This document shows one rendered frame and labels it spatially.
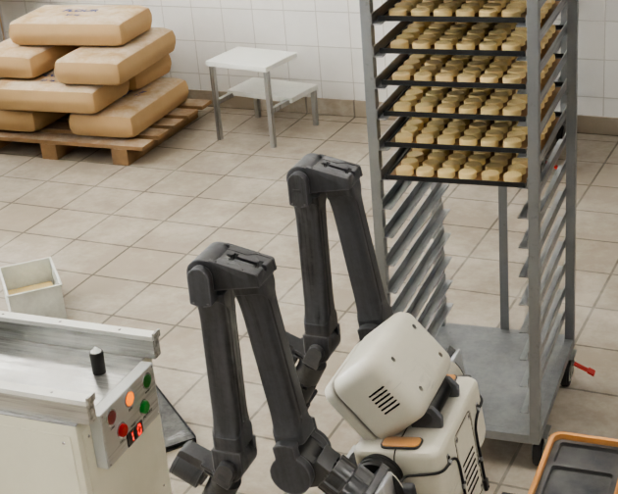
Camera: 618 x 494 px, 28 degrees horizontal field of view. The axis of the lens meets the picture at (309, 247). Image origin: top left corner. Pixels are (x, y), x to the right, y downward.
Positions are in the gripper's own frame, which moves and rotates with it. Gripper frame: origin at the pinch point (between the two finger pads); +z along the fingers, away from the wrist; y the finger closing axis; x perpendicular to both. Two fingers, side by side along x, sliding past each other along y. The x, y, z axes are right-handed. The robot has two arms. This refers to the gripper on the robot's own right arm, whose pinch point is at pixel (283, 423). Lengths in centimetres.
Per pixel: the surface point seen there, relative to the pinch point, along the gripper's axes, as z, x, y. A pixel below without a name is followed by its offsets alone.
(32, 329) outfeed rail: 22, -66, -9
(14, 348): 27, -67, -5
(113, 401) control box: 10.4, -34.8, 10.4
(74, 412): 9.2, -39.1, 20.5
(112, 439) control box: 17.2, -30.9, 13.7
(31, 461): 28, -44, 22
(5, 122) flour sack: 197, -247, -326
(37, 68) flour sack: 161, -240, -333
